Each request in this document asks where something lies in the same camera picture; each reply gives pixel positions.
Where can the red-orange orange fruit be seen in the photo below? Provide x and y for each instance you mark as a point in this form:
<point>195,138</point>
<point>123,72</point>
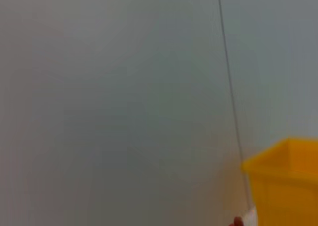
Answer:
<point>238,222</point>

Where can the yellow plastic bin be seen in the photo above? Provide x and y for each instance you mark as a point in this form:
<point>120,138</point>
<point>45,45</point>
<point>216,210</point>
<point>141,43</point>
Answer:
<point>285,186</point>

